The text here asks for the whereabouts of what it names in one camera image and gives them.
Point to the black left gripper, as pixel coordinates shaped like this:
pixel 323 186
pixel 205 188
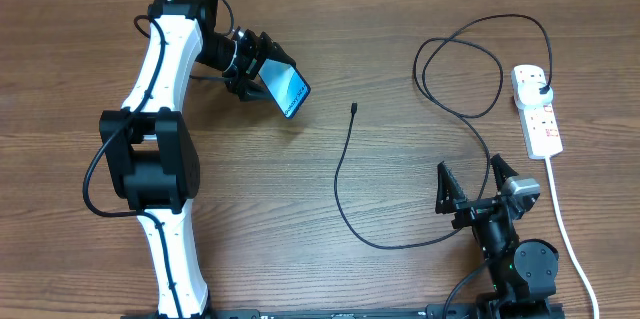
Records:
pixel 257 48

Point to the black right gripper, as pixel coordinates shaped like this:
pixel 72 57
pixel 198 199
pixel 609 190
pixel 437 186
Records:
pixel 449 200

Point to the blue Galaxy smartphone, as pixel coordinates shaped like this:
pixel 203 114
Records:
pixel 286 85

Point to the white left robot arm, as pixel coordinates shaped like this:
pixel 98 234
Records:
pixel 152 160

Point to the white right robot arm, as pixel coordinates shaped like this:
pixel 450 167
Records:
pixel 523 273

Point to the white charger plug adapter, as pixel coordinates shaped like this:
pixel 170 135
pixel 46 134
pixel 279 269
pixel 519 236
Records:
pixel 529 95

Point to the white power strip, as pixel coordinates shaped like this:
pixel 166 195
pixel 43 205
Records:
pixel 539 124

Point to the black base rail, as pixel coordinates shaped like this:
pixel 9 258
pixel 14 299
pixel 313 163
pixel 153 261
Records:
pixel 325 314

